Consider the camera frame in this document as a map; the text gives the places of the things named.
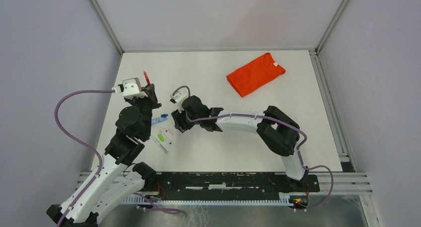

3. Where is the thin green-tip pen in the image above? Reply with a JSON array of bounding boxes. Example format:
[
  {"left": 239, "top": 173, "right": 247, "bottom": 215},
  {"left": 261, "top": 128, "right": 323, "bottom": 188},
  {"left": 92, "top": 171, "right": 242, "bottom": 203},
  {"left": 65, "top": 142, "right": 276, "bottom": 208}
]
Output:
[{"left": 151, "top": 136, "right": 168, "bottom": 154}]

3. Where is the blue pen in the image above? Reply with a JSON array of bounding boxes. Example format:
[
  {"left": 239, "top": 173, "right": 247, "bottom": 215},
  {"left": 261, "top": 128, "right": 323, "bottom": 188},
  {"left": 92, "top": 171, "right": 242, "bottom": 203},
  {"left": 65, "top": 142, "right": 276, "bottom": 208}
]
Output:
[{"left": 151, "top": 114, "right": 168, "bottom": 125}]

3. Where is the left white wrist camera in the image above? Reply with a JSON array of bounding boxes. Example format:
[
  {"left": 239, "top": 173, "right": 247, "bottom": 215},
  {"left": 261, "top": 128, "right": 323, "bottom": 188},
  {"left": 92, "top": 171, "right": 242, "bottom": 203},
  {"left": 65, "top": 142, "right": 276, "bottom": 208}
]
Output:
[{"left": 112, "top": 77, "right": 148, "bottom": 99}]

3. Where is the white slotted cable duct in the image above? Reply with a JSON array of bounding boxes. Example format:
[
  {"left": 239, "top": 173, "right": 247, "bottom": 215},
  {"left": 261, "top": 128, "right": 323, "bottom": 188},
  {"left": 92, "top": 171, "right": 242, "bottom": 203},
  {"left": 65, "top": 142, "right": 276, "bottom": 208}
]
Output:
[{"left": 122, "top": 192, "right": 308, "bottom": 207}]

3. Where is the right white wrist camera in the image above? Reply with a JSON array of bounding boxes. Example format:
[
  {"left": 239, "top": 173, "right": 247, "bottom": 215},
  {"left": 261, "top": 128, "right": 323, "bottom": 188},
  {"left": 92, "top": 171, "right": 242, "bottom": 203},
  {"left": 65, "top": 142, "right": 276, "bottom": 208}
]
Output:
[{"left": 170, "top": 91, "right": 188, "bottom": 104}]

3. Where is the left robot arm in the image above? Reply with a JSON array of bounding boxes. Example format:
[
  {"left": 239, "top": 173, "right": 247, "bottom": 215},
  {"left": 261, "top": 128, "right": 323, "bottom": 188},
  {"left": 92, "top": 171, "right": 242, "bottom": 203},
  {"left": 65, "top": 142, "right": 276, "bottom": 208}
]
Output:
[{"left": 47, "top": 79, "right": 161, "bottom": 227}]

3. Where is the thin blue-tip pen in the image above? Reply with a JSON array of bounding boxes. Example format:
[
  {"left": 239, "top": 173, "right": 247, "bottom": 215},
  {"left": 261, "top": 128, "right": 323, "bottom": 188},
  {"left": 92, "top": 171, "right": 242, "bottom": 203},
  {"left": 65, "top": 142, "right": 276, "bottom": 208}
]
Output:
[{"left": 161, "top": 133, "right": 172, "bottom": 145}]

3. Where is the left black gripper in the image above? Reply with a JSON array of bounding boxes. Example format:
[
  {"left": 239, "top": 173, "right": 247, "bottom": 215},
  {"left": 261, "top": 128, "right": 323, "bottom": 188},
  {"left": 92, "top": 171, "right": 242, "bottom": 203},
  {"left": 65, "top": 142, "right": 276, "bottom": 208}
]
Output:
[{"left": 124, "top": 83, "right": 162, "bottom": 137}]

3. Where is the green pen cap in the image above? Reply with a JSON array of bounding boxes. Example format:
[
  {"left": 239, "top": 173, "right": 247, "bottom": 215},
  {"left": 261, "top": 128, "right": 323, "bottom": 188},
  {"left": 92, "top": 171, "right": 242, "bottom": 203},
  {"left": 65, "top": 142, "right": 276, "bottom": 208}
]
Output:
[{"left": 157, "top": 133, "right": 165, "bottom": 142}]

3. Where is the red orange pen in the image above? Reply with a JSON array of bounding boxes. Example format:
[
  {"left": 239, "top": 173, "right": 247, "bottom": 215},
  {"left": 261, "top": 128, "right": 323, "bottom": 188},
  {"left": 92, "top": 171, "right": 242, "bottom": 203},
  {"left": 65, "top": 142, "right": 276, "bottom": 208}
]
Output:
[{"left": 143, "top": 71, "right": 151, "bottom": 85}]

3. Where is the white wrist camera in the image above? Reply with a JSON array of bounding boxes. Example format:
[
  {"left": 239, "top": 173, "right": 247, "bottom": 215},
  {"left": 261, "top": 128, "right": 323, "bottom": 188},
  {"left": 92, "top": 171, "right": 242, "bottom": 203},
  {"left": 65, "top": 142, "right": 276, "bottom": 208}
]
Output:
[
  {"left": 112, "top": 77, "right": 148, "bottom": 99},
  {"left": 170, "top": 91, "right": 188, "bottom": 104}
]

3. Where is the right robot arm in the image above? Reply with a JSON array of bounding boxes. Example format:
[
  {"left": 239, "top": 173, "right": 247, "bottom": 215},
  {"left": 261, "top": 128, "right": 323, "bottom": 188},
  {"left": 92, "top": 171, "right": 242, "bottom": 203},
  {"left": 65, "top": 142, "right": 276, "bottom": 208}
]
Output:
[{"left": 170, "top": 93, "right": 307, "bottom": 191}]

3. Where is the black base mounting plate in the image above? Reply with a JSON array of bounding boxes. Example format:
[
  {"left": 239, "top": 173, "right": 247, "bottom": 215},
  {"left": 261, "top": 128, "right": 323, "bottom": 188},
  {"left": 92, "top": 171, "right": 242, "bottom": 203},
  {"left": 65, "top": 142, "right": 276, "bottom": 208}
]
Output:
[{"left": 140, "top": 172, "right": 320, "bottom": 201}]

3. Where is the folded orange cloth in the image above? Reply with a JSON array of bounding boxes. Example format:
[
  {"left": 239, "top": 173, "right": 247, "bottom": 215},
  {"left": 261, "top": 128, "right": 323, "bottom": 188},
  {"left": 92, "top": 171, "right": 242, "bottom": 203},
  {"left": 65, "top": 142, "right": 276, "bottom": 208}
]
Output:
[{"left": 226, "top": 53, "right": 286, "bottom": 97}]

